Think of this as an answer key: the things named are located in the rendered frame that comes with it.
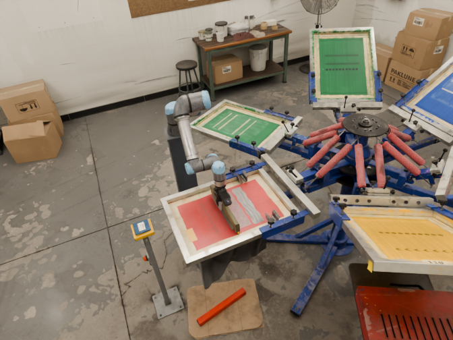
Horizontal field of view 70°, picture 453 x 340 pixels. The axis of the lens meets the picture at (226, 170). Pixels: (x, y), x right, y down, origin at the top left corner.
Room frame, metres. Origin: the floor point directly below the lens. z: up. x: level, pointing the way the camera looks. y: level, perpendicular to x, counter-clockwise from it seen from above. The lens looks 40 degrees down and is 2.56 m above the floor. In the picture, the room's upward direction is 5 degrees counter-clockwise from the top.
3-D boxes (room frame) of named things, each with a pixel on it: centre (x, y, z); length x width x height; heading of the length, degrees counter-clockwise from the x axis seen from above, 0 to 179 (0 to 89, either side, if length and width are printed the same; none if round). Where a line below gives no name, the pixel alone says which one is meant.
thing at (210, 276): (1.29, -0.02, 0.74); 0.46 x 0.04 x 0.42; 111
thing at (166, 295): (1.41, 0.58, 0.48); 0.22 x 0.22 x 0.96; 21
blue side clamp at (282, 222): (1.33, -0.32, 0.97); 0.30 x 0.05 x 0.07; 111
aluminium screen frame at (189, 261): (1.50, 0.01, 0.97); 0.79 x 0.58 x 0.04; 111
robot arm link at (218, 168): (1.51, 0.05, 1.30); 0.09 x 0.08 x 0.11; 15
